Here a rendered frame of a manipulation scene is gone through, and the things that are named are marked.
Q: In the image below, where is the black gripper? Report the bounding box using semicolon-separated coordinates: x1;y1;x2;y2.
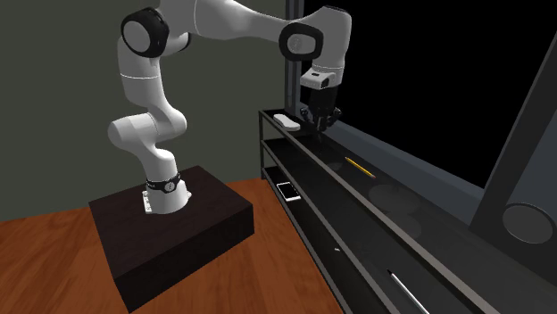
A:
299;85;343;132

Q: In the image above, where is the yellow pencil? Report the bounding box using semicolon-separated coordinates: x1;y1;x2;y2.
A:
344;156;378;179

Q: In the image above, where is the white smartphone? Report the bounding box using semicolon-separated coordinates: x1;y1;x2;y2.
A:
276;182;303;202

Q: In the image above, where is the black shelf unit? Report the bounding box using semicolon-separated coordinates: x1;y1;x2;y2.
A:
258;108;557;314

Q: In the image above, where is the dark robot stand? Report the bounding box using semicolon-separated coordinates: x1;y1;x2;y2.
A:
88;164;254;314

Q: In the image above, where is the silver pen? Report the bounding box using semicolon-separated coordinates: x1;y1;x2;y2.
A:
387;269;429;314

